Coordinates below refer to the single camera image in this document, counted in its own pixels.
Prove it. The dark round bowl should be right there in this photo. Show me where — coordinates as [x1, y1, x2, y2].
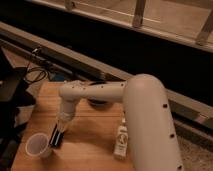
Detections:
[87, 80, 113, 108]

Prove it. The white plastic cup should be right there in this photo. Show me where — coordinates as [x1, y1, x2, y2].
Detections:
[25, 133, 52, 158]

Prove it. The white small bottle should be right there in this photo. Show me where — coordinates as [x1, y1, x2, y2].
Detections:
[114, 119, 128, 160]

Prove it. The black chair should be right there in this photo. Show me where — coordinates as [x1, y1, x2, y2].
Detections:
[0, 48, 35, 171]

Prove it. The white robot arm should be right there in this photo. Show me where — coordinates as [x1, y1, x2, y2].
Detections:
[59, 74, 185, 171]

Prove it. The black cable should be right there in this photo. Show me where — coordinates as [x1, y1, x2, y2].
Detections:
[23, 47, 54, 85]

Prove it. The black striped eraser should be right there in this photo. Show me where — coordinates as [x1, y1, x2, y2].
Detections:
[49, 127, 64, 148]

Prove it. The translucent cylindrical end effector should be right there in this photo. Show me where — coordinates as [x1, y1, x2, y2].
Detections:
[57, 113, 73, 132]

